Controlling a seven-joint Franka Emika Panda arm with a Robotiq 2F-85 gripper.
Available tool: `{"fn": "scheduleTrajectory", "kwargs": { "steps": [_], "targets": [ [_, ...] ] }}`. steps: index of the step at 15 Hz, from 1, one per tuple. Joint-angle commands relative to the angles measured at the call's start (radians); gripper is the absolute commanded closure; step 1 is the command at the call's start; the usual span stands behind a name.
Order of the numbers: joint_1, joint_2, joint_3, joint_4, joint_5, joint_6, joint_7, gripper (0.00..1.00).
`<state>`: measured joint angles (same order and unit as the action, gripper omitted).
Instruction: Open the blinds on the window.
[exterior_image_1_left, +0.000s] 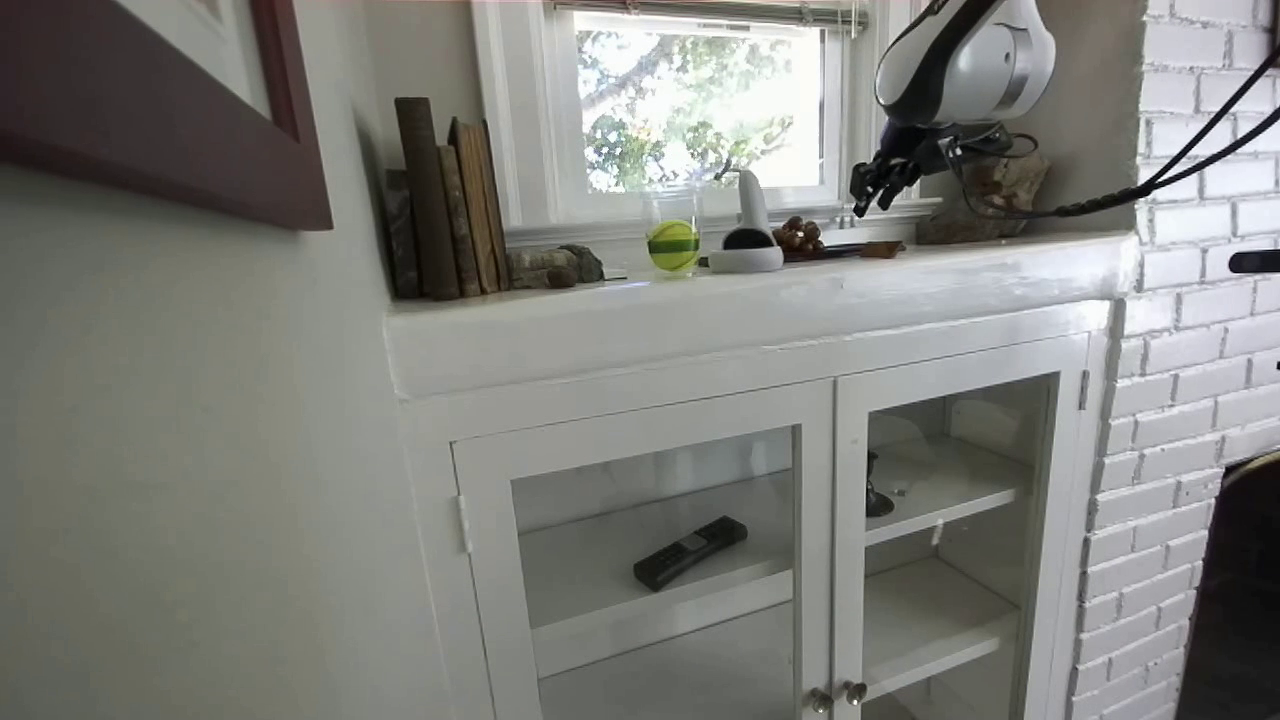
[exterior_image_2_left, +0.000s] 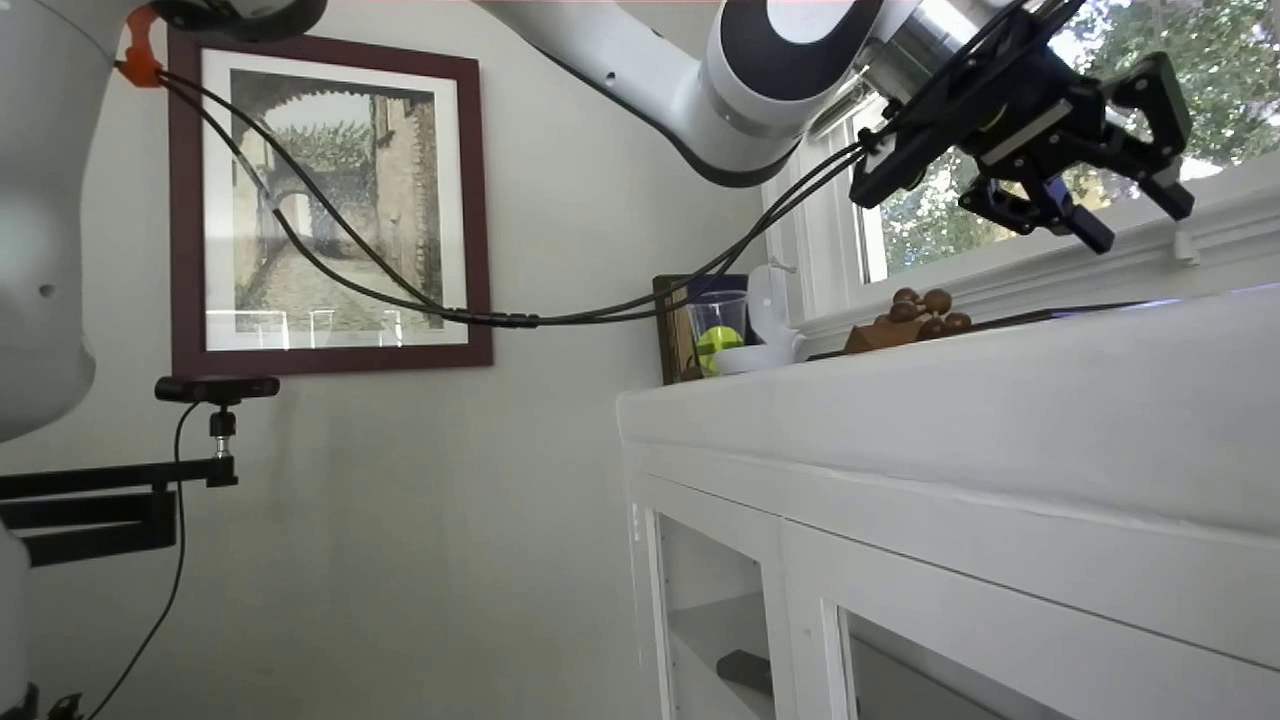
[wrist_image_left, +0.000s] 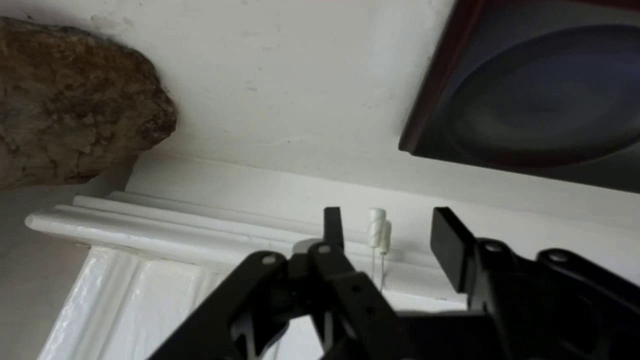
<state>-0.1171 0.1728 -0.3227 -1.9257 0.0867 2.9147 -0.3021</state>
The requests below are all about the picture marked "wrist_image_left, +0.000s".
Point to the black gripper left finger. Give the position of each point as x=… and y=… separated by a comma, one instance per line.
x=266, y=313

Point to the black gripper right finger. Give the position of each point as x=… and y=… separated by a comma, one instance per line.
x=532, y=307

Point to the small white peg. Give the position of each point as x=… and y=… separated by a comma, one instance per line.
x=376, y=231

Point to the dark brown square dish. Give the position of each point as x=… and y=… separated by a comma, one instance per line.
x=532, y=93

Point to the large brown rock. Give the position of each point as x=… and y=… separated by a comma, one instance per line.
x=67, y=107

